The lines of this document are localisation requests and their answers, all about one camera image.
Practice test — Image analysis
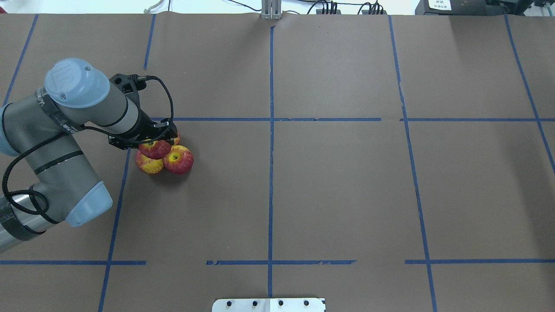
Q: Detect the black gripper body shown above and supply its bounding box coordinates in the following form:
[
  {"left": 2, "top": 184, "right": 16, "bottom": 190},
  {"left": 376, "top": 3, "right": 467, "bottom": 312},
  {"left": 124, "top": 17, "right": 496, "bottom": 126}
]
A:
[{"left": 108, "top": 74, "right": 178, "bottom": 150}]

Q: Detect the red-yellow apple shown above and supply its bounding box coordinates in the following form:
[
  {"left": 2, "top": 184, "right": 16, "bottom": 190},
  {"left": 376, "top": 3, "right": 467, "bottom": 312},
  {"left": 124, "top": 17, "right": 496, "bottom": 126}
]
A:
[
  {"left": 163, "top": 145, "right": 194, "bottom": 175},
  {"left": 138, "top": 140, "right": 172, "bottom": 160},
  {"left": 172, "top": 130, "right": 181, "bottom": 146},
  {"left": 134, "top": 150, "right": 164, "bottom": 175}
]

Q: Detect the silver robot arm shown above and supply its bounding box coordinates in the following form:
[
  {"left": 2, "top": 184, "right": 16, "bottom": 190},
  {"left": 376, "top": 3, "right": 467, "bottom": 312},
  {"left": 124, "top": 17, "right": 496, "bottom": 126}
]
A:
[{"left": 1, "top": 58, "right": 178, "bottom": 252}]

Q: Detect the white mounting plate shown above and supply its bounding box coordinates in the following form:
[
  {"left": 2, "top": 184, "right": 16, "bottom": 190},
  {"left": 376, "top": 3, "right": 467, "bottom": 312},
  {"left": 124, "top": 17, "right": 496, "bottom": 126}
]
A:
[{"left": 212, "top": 298, "right": 326, "bottom": 312}]

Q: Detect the aluminium frame post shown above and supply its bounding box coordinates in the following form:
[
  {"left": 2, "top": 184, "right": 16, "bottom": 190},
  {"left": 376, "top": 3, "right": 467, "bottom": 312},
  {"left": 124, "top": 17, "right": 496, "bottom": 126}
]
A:
[{"left": 260, "top": 0, "right": 283, "bottom": 20}]

